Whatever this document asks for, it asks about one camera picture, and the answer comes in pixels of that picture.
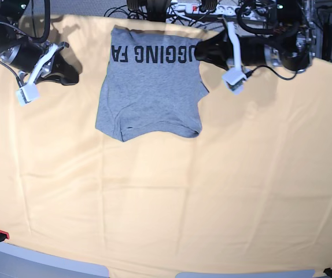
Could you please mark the yellow table cloth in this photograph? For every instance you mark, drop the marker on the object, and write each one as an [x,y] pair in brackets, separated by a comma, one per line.
[252,193]

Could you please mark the grey t-shirt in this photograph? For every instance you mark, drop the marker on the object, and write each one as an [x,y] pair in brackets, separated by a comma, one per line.
[152,83]

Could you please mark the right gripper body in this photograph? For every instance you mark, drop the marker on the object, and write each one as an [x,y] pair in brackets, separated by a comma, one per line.
[35,60]

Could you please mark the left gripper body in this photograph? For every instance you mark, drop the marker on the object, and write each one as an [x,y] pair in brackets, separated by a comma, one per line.
[236,47]

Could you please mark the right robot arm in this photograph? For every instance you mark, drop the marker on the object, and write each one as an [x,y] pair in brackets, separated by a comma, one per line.
[11,36]

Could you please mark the white power strip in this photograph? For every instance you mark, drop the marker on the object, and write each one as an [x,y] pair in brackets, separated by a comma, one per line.
[189,11]

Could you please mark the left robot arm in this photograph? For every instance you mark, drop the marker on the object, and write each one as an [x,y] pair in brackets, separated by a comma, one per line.
[262,34]

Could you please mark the black vertical post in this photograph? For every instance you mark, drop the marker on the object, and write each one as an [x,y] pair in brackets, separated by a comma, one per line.
[327,40]

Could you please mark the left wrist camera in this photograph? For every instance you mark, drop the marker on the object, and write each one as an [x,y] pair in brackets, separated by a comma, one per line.
[234,80]

